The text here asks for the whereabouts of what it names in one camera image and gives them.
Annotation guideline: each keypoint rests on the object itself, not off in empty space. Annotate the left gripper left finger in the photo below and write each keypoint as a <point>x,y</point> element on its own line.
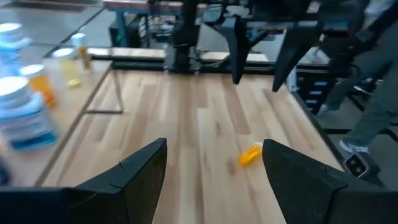
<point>133,186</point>

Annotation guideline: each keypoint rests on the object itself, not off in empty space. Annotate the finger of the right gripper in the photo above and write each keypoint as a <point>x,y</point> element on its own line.
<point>295,53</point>
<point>237,46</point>

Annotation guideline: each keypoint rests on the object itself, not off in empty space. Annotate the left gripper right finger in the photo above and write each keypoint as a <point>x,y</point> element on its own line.
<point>311,196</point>

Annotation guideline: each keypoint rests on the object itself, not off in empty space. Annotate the white bottle blue label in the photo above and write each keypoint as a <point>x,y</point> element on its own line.
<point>25,124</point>

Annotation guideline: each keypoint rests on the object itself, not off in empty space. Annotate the orange vial white cap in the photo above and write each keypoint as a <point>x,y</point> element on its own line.
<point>40,84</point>

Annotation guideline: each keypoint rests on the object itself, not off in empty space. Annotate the tall thin vial white cap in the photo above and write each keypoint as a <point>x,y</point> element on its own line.
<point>81,53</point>

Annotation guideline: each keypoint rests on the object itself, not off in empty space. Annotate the white bottle grey label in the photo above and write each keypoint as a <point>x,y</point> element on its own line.
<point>12,40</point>

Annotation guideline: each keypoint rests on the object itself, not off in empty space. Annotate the black drawer cabinet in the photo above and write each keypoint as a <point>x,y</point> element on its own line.
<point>311,93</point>

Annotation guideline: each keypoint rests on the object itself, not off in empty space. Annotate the amber vial white cap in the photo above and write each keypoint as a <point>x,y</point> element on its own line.
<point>248,155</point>

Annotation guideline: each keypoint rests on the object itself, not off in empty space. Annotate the person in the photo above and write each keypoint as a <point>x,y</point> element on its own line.
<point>373,102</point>

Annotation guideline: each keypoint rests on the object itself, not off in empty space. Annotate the blue-grey metal stand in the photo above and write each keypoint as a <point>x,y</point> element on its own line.
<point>121,28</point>

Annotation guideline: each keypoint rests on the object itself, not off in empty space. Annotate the grey table-level camera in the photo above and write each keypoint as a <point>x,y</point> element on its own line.
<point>357,165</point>

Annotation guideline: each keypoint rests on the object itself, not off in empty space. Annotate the wooden shelf black frame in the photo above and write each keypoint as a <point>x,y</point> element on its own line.
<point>77,93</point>

